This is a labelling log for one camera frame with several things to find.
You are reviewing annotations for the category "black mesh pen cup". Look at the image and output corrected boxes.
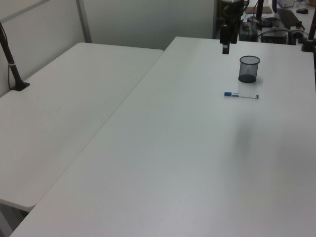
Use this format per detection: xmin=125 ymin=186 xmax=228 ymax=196
xmin=237 ymin=55 xmax=261 ymax=84

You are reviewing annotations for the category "black electronics box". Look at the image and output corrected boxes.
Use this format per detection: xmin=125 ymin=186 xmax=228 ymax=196
xmin=261 ymin=27 xmax=290 ymax=44

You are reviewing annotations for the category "grey partition post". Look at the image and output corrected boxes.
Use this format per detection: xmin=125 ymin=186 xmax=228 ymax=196
xmin=76 ymin=0 xmax=93 ymax=44

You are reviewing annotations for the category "black computer keyboard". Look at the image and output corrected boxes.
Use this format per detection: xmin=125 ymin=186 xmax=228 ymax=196
xmin=276 ymin=8 xmax=300 ymax=29

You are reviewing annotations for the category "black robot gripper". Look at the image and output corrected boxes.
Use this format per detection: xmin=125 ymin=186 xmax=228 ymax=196
xmin=220 ymin=0 xmax=244 ymax=55

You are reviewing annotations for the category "blue and white marker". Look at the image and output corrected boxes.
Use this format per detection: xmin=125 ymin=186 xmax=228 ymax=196
xmin=224 ymin=91 xmax=260 ymax=100

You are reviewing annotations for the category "white and blue box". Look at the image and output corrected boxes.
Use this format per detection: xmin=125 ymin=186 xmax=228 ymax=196
xmin=276 ymin=0 xmax=295 ymax=8

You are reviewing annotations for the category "black monitor stand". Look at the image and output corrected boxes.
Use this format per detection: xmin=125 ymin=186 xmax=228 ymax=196
xmin=247 ymin=0 xmax=272 ymax=25

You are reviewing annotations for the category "black camera stand with cable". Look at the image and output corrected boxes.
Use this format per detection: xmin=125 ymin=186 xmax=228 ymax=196
xmin=0 ymin=21 xmax=31 ymax=92

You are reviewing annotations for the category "brown mouse pad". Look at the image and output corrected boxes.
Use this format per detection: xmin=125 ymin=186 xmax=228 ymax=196
xmin=245 ymin=6 xmax=272 ymax=15

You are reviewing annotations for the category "black clamped camera stand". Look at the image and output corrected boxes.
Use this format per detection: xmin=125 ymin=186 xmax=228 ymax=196
xmin=300 ymin=13 xmax=316 ymax=53

